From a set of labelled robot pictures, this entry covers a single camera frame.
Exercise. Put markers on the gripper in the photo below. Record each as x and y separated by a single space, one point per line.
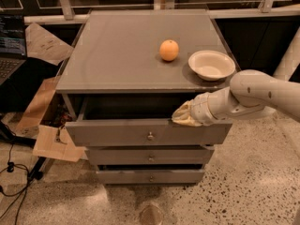
199 109

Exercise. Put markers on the grey top drawer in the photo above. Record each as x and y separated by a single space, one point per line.
145 119

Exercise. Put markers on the grey drawer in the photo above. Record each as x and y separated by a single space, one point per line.
134 177
146 155
145 119

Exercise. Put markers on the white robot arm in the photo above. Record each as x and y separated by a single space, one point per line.
251 94

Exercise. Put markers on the grey drawer cabinet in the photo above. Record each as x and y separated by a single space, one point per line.
118 54

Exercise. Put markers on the grey middle drawer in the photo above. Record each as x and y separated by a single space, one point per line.
146 155

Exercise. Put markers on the grey bottom drawer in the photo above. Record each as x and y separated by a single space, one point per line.
134 177

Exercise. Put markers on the white bowl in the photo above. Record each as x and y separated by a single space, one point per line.
211 65

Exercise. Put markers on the orange fruit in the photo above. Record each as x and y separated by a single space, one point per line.
168 50

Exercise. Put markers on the white diagonal pole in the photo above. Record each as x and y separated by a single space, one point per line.
290 60

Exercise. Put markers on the brown cardboard box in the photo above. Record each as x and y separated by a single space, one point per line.
41 116

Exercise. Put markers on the brown paper sheet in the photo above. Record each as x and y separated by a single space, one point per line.
43 45

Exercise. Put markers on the black laptop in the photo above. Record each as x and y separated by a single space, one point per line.
13 52

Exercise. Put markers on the metal window rail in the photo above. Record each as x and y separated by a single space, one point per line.
77 11

